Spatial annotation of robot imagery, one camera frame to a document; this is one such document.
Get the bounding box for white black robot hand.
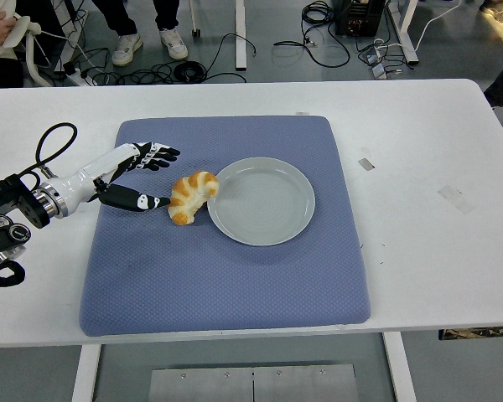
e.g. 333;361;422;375
52;142;181;219

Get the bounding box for golden croissant bread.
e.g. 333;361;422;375
168;170;220;226

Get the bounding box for grey round plate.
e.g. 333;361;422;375
206;156;317;247

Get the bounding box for white power strip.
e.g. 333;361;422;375
64;66;98;88

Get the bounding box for standing person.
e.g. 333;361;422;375
91;0;189;67

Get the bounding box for white chair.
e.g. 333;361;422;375
6;14;54;88

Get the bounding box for blue quilted mat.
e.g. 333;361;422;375
78;115;371;338

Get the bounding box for white pole with caster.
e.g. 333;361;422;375
187;0;202;39

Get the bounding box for white desk leg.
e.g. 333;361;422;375
233;0;247;70

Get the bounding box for white table leg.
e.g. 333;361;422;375
70;343;102;402
381;331;418;402

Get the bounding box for black equipment box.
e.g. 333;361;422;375
334;0;386;37

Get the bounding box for white desk foot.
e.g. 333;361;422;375
386;0;420;64

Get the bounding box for large clear tape piece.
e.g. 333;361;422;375
437;184;475;215

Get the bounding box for person's shoes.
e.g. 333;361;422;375
479;0;503;23

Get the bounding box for coiled black cable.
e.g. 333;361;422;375
174;60;205;84

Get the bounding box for long black floor cable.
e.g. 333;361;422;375
203;33;259;84

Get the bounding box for looped black cable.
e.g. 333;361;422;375
273;0;351;68

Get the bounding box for white cable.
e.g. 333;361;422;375
414;0;462;50

